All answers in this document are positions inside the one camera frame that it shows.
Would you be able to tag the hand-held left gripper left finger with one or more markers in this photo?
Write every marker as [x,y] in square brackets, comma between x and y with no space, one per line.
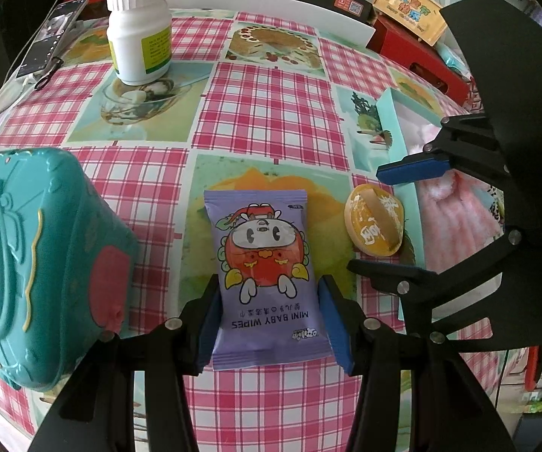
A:
[207,334]

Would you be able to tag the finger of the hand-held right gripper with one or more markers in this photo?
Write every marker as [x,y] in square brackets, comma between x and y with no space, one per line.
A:
[440,287]
[412,169]

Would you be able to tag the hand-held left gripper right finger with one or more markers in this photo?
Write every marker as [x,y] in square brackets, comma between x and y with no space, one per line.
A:
[334,329]

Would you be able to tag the teal box lid tray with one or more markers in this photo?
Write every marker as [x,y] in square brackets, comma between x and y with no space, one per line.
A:
[403,117]

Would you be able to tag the pink zigzag fluffy sock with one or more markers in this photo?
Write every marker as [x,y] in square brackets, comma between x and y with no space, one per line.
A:
[459,216]

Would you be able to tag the leopard print cloth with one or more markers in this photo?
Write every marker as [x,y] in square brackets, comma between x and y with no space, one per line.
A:
[497,197]

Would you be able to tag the purple wet wipes packet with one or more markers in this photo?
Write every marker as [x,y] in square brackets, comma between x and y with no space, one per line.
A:
[264,263]

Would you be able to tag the round yellow snack pack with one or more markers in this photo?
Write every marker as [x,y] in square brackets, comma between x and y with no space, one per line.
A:
[374,221]

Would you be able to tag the red carton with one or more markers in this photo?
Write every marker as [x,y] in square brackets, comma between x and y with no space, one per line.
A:
[417,61]

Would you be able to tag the blue mask pack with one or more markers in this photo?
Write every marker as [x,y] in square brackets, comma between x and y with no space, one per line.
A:
[454,59]

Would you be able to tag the teal plastic toy case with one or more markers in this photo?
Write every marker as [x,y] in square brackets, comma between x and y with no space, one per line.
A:
[40,263]

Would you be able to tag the white pill bottle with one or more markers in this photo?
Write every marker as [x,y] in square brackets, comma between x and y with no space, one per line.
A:
[139,33]

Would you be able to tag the black smartphone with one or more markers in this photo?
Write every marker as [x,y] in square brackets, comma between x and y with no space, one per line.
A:
[54,35]

